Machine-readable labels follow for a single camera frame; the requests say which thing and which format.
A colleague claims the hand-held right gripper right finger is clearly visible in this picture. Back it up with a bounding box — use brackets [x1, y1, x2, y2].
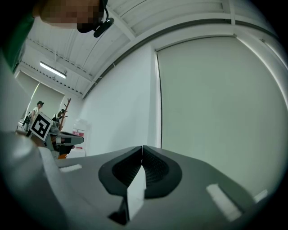
[132, 145, 256, 230]

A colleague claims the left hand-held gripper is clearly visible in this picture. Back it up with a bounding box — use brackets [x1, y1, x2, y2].
[26, 112, 85, 158]

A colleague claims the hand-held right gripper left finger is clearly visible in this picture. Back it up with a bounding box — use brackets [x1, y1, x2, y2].
[56, 145, 144, 230]

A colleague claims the wooden coat rack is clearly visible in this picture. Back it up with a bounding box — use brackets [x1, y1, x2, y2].
[58, 97, 72, 132]

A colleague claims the small white roller blind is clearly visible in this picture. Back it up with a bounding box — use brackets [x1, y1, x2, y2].
[15, 70, 65, 117]

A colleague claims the long ceiling light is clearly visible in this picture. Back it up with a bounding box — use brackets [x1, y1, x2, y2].
[39, 61, 68, 80]

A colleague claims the large white roller blind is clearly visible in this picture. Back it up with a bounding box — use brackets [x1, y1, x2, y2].
[154, 34, 288, 198]

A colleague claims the green shirt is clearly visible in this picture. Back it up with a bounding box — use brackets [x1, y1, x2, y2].
[3, 15, 36, 73]

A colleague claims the person's head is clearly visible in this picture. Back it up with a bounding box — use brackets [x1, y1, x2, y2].
[33, 0, 106, 34]

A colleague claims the black head-mounted camera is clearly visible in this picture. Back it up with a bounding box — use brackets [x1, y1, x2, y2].
[93, 0, 115, 38]

